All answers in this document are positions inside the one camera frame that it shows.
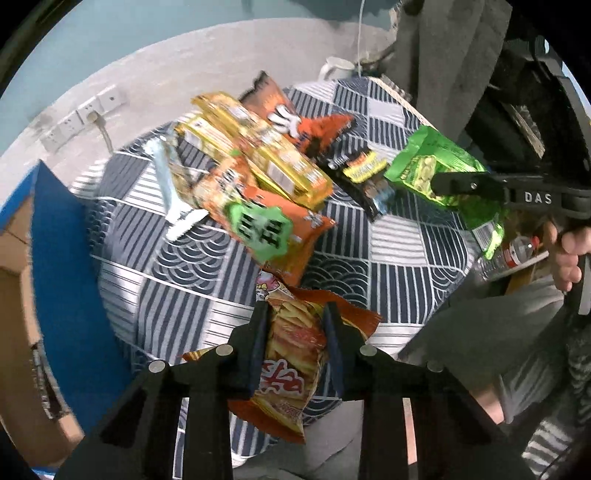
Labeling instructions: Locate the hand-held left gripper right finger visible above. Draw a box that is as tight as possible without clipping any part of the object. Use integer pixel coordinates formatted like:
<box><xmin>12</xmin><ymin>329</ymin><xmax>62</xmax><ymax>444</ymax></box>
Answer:
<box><xmin>321</xmin><ymin>302</ymin><xmax>536</xmax><ymax>480</ymax></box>

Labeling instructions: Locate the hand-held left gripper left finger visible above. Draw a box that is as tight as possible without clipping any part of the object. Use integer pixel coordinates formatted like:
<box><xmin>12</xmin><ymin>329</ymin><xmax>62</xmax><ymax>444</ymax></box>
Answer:
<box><xmin>55</xmin><ymin>302</ymin><xmax>271</xmax><ymax>480</ymax></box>

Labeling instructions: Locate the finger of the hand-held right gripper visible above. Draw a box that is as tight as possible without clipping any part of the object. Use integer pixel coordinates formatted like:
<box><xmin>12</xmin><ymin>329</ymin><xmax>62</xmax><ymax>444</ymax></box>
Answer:
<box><xmin>429</xmin><ymin>171</ymin><xmax>509</xmax><ymax>217</ymax></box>

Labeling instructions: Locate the red orange fries snack bag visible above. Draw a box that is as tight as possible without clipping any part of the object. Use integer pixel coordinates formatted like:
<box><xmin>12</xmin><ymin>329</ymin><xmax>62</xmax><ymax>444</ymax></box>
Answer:
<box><xmin>182</xmin><ymin>270</ymin><xmax>382</xmax><ymax>444</ymax></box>

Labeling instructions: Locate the black snack packet yellow print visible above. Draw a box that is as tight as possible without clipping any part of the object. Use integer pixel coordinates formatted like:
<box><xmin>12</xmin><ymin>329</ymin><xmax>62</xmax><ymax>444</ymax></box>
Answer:
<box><xmin>318</xmin><ymin>150</ymin><xmax>395</xmax><ymax>222</ymax></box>

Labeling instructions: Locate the orange snack bag white print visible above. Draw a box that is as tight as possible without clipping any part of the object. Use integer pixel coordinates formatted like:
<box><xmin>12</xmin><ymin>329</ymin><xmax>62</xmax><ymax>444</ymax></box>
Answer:
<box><xmin>238</xmin><ymin>71</ymin><xmax>356</xmax><ymax>155</ymax></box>

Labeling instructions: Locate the orange snack bag green label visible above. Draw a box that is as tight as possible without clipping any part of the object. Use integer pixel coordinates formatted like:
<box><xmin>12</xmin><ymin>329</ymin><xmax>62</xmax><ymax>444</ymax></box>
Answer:
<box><xmin>191</xmin><ymin>154</ymin><xmax>338</xmax><ymax>287</ymax></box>

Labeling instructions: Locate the yellow biscuit packet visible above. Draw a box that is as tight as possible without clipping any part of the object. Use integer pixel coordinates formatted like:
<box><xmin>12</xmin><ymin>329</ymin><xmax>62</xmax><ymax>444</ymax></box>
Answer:
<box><xmin>174</xmin><ymin>115</ymin><xmax>245</xmax><ymax>162</ymax></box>
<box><xmin>191</xmin><ymin>92</ymin><xmax>334</xmax><ymax>208</ymax></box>

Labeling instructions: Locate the blue cardboard box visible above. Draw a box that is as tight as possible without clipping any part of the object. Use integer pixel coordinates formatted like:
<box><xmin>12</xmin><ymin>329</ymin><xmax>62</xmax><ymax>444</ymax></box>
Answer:
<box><xmin>0</xmin><ymin>159</ymin><xmax>134</xmax><ymax>472</ymax></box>

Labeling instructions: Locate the silver snack packet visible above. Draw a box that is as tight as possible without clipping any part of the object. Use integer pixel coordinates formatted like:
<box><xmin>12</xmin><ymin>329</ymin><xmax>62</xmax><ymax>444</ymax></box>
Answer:
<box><xmin>143</xmin><ymin>131</ymin><xmax>208</xmax><ymax>241</ymax></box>

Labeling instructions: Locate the person's right hand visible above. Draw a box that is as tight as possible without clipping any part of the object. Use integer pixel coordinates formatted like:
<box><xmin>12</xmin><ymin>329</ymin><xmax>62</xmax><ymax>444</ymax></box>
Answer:
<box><xmin>542</xmin><ymin>222</ymin><xmax>591</xmax><ymax>292</ymax></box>

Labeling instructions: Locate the clear plastic water bottle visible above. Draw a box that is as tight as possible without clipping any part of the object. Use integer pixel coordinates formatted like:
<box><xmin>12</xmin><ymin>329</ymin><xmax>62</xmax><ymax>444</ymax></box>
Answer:
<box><xmin>475</xmin><ymin>233</ymin><xmax>550</xmax><ymax>282</ymax></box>

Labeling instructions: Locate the navy white patterned tablecloth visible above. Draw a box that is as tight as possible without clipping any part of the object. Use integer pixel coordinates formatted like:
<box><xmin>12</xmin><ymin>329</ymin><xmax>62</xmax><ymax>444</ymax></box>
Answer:
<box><xmin>69</xmin><ymin>76</ymin><xmax>485</xmax><ymax>462</ymax></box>

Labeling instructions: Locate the grey hanging coat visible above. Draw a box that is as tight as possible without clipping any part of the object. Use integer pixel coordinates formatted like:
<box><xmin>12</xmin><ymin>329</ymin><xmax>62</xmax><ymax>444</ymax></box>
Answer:
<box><xmin>385</xmin><ymin>0</ymin><xmax>513</xmax><ymax>134</ymax></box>

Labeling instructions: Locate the person's grey trouser leg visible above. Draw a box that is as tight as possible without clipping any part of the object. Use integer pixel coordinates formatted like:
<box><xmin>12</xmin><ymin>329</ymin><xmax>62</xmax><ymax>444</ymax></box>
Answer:
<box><xmin>398</xmin><ymin>272</ymin><xmax>573</xmax><ymax>425</ymax></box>

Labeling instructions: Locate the white kettle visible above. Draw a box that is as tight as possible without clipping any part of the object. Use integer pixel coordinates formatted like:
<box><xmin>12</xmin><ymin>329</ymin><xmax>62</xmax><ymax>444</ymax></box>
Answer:
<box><xmin>318</xmin><ymin>56</ymin><xmax>357</xmax><ymax>83</ymax></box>

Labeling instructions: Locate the black white striped cloth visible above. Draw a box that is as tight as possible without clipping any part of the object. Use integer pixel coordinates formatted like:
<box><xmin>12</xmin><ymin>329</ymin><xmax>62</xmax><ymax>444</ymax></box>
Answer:
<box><xmin>522</xmin><ymin>332</ymin><xmax>591</xmax><ymax>480</ymax></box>

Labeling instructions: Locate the white hanging cord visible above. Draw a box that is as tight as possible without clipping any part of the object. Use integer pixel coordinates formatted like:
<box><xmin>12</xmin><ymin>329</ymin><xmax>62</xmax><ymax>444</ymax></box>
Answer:
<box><xmin>355</xmin><ymin>0</ymin><xmax>369</xmax><ymax>70</ymax></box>

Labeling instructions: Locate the grey power cable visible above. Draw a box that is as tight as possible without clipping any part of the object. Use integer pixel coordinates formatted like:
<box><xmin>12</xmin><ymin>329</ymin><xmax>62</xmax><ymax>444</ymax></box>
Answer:
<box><xmin>89</xmin><ymin>112</ymin><xmax>115</xmax><ymax>154</ymax></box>

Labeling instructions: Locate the white wall socket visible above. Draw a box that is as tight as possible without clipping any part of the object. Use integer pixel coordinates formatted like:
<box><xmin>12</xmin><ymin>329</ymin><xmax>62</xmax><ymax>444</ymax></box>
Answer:
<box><xmin>95</xmin><ymin>87</ymin><xmax>126</xmax><ymax>113</ymax></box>
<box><xmin>65</xmin><ymin>104</ymin><xmax>100</xmax><ymax>132</ymax></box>
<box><xmin>41</xmin><ymin>121</ymin><xmax>75</xmax><ymax>151</ymax></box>

